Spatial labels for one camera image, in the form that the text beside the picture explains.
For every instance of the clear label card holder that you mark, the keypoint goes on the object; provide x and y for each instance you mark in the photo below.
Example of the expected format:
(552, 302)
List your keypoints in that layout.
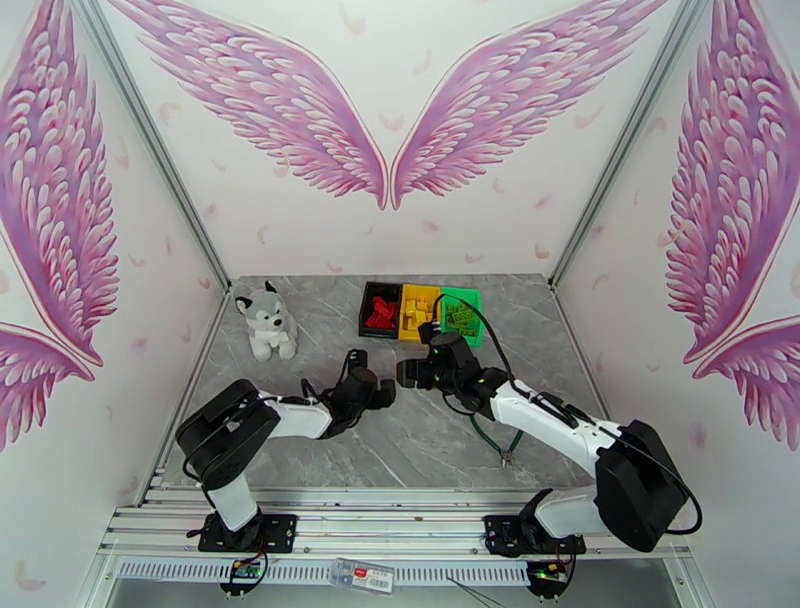
(362, 575)

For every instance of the black plastic bin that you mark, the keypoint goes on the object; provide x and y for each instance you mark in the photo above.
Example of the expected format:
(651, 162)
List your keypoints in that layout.
(364, 312)

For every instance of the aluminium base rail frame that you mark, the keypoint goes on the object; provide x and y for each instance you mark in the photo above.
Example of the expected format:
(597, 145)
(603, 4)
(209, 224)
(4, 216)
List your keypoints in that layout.
(387, 519)

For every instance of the green plastic bin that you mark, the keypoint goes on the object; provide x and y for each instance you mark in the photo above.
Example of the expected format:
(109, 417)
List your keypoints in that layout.
(478, 337)

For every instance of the thin metal tweezers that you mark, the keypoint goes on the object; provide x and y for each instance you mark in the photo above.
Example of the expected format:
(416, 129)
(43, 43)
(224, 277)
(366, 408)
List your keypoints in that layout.
(475, 592)

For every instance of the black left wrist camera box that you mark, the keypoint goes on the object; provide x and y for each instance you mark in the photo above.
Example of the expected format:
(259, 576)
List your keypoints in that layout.
(357, 360)

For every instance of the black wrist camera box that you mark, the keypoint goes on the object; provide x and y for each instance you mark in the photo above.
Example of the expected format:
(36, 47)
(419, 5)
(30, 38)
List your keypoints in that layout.
(357, 360)
(429, 332)

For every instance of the green lego brick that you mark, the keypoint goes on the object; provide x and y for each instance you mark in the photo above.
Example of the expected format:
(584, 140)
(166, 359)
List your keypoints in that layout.
(470, 313)
(455, 310)
(459, 324)

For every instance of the red lego brick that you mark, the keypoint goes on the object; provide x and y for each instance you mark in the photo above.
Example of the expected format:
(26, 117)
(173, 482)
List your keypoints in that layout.
(374, 320)
(390, 307)
(375, 304)
(389, 322)

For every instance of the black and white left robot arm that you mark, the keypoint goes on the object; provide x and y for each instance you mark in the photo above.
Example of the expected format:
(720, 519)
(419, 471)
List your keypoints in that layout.
(225, 437)

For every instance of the small green circuit board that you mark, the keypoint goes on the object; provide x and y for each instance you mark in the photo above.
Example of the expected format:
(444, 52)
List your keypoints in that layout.
(545, 570)
(245, 569)

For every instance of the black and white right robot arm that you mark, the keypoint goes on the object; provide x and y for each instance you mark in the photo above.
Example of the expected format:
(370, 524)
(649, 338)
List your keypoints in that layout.
(631, 487)

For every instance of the grey white husky plush toy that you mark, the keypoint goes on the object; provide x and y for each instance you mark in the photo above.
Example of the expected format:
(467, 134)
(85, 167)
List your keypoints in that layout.
(265, 315)

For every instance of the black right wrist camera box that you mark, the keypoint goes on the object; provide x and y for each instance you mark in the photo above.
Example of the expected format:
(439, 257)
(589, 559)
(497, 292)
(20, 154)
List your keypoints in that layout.
(429, 332)

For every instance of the aluminium frame post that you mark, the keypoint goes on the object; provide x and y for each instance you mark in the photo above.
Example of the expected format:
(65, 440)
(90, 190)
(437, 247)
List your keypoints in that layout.
(156, 150)
(625, 150)

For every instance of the yellow plastic bin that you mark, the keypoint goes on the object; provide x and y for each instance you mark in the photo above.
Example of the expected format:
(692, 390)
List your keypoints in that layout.
(420, 290)

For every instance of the yellow lego brick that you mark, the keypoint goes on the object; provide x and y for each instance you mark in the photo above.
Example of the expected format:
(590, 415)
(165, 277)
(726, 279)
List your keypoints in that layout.
(410, 322)
(412, 306)
(428, 305)

